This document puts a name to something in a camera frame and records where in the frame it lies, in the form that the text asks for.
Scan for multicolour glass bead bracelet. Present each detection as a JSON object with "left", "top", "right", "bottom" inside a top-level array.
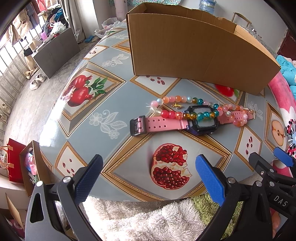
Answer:
[{"left": 146, "top": 95, "right": 220, "bottom": 121}]

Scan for small gold brooch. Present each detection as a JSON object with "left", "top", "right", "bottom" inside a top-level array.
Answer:
[{"left": 171, "top": 103, "right": 183, "bottom": 109}]

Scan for pink strap smart watch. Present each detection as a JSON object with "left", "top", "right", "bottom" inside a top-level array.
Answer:
[{"left": 130, "top": 104, "right": 254, "bottom": 137}]

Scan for brown paper bag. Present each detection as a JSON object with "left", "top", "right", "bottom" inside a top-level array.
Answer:
[{"left": 20, "top": 141, "right": 51, "bottom": 197}]

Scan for red gift bag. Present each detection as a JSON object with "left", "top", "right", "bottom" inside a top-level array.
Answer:
[{"left": 1, "top": 138, "right": 25, "bottom": 184}]

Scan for pink floral blanket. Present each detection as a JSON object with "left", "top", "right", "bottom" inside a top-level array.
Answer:
[{"left": 268, "top": 71, "right": 296, "bottom": 158}]

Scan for blue quilted jacket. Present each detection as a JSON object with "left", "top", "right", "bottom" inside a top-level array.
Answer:
[{"left": 276, "top": 55, "right": 296, "bottom": 98}]

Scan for fruit pattern tablecloth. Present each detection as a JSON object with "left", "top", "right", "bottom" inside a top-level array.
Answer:
[{"left": 40, "top": 28, "right": 295, "bottom": 201}]

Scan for white shoes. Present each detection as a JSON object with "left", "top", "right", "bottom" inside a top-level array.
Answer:
[{"left": 29, "top": 74, "right": 47, "bottom": 91}]

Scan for wooden chair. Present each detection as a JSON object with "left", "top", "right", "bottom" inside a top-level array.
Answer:
[{"left": 231, "top": 12, "right": 252, "bottom": 28}]

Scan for grey cabinet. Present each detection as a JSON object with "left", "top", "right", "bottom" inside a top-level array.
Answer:
[{"left": 33, "top": 28, "right": 80, "bottom": 78}]

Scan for brown cardboard box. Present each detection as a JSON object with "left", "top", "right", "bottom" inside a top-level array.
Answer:
[{"left": 126, "top": 3, "right": 280, "bottom": 95}]

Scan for water dispenser bottle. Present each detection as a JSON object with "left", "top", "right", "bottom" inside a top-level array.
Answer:
[{"left": 199, "top": 0, "right": 217, "bottom": 15}]

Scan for white plastic bag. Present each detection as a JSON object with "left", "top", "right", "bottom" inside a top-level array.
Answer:
[{"left": 94, "top": 18, "right": 126, "bottom": 39}]

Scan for grey curtain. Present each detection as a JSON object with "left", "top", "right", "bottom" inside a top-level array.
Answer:
[{"left": 59, "top": 0, "right": 98, "bottom": 43}]

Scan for pink rolled mat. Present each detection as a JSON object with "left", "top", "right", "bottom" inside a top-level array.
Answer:
[{"left": 114, "top": 0, "right": 128, "bottom": 21}]

